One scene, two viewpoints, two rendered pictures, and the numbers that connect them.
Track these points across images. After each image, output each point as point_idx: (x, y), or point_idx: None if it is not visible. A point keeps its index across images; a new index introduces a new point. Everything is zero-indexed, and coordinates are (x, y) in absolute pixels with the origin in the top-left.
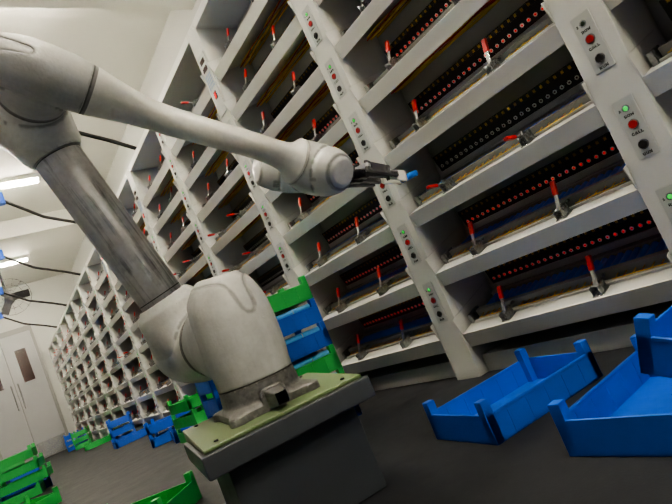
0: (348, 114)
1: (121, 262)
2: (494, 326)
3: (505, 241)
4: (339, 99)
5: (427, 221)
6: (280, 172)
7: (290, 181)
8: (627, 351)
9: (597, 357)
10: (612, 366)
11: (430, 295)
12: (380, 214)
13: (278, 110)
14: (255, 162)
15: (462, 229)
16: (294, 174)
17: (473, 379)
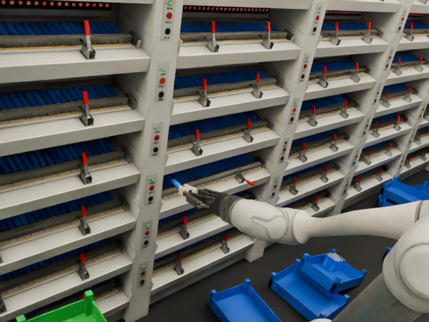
0: (154, 119)
1: None
2: (175, 279)
3: (202, 229)
4: (154, 102)
5: (166, 216)
6: (305, 237)
7: (304, 243)
8: (223, 274)
9: (214, 280)
10: (237, 285)
11: (142, 269)
12: (139, 211)
13: None
14: (281, 223)
15: None
16: (309, 238)
17: (146, 318)
